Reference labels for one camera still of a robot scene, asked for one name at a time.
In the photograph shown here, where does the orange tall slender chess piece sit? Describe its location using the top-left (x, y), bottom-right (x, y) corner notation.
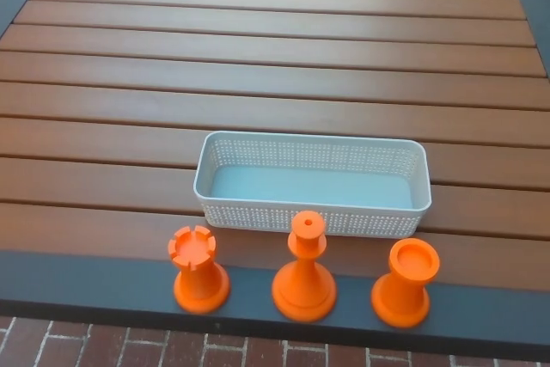
top-left (271, 210), bottom-right (339, 324)

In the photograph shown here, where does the orange stout smooth-topped chess piece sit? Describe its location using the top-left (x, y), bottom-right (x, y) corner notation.
top-left (370, 237), bottom-right (442, 328)

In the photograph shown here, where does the white perforated plastic basket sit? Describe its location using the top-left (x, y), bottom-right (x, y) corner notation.
top-left (192, 130), bottom-right (433, 240)

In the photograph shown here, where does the orange notched rook chess piece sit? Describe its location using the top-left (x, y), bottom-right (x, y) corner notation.
top-left (168, 225), bottom-right (231, 315)

